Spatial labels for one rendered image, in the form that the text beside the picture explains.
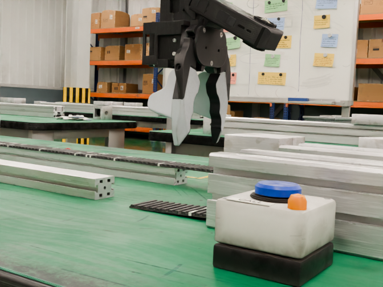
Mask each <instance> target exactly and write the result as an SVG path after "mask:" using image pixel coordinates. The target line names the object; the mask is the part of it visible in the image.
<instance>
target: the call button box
mask: <svg viewBox="0 0 383 287"><path fill-rule="evenodd" d="M305 198H306V200H307V209H306V210H291V209H289V208H287V206H288V199H289V198H279V197H272V196H264V195H259V194H256V193H255V190H251V191H248V192H243V193H240V194H236V195H232V196H227V197H223V198H220V199H218V200H217V202H216V212H215V236H214V238H215V241H217V242H218V243H216V244H214V250H213V266H214V267H216V268H221V269H225V270H230V271H233V272H238V273H242V274H246V275H250V276H254V277H259V278H263V279H266V280H271V281H275V282H280V283H283V284H287V285H292V286H297V287H299V286H302V285H303V284H304V283H306V282H307V281H309V280H310V279H311V278H313V277H314V276H316V275H317V274H318V273H320V272H321V271H322V270H324V269H325V268H327V267H328V266H330V265H331V264H332V261H333V243H331V242H330V241H332V240H333V238H334V229H335V212H336V202H335V200H333V199H331V198H321V197H316V196H308V195H305Z"/></svg>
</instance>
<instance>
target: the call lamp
mask: <svg viewBox="0 0 383 287"><path fill-rule="evenodd" d="M287 208H289V209H291V210H306V209H307V200H306V198H305V195H302V194H291V195H290V197H289V199H288V206H287Z"/></svg>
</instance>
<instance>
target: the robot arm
mask: <svg viewBox="0 0 383 287"><path fill-rule="evenodd" d="M276 27H277V25H276V24H274V23H272V22H270V21H269V20H268V19H267V18H262V17H259V16H255V15H254V16H253V15H251V14H250V13H248V12H246V11H244V10H242V9H240V8H238V7H237V6H235V5H233V4H231V3H230V2H228V1H226V0H161V2H160V21H159V22H147V23H143V39H142V65H149V67H154V68H171V69H173V70H172V71H171V72H170V73H169V76H168V79H167V82H166V86H165V87H164V88H163V89H161V90H159V91H157V92H155V93H153V94H151V95H150V96H149V99H148V108H149V110H151V111H152V112H155V113H157V114H160V115H162V116H165V117H167V118H169V119H172V135H173V142H174V145H175V146H180V145H181V144H182V142H183V141H184V139H185V138H186V137H187V135H188V134H189V133H190V120H191V117H192V115H193V112H194V113H196V114H199V115H202V116H204V117H207V118H209V119H211V137H212V143H214V144H216V143H217V142H218V141H219V138H220V136H221V134H222V131H223V127H224V124H225V119H226V114H227V106H228V101H229V98H230V82H231V69H230V61H229V56H228V51H227V41H226V35H225V33H224V32H223V29H224V30H226V31H228V32H230V33H232V34H233V35H235V36H237V37H238V38H240V39H242V42H243V43H244V44H246V45H248V46H249V47H251V48H253V49H255V50H258V51H265V50H271V51H275V50H276V48H277V46H278V44H279V42H280V40H281V38H282V36H283V33H284V32H283V31H281V30H279V29H278V28H276ZM148 34H150V35H149V56H146V35H148ZM204 70H205V71H204ZM197 72H200V73H199V74H198V75H197Z"/></svg>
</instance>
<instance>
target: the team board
mask: <svg viewBox="0 0 383 287"><path fill-rule="evenodd" d="M226 1H228V2H230V3H231V4H233V5H235V6H237V7H238V8H240V9H242V10H244V11H246V12H248V13H250V14H251V15H253V16H254V15H255V16H259V17H262V18H267V19H268V20H269V21H270V22H272V23H274V24H276V25H277V27H276V28H278V29H279V30H281V31H283V32H284V33H283V36H282V38H281V40H280V42H279V44H278V46H277V48H276V50H275V51H271V50H265V51H258V50H255V49H253V48H251V47H249V46H248V45H246V44H244V43H243V42H242V39H240V38H238V37H237V36H235V35H233V34H232V33H230V32H228V31H226V30H224V29H223V32H224V33H225V35H226V41H227V51H228V56H229V61H230V69H231V82H230V98H229V101H239V102H255V103H285V104H314V105H340V106H341V107H342V109H341V117H350V109H351V106H353V99H354V89H355V72H356V55H357V38H358V21H359V12H360V0H226Z"/></svg>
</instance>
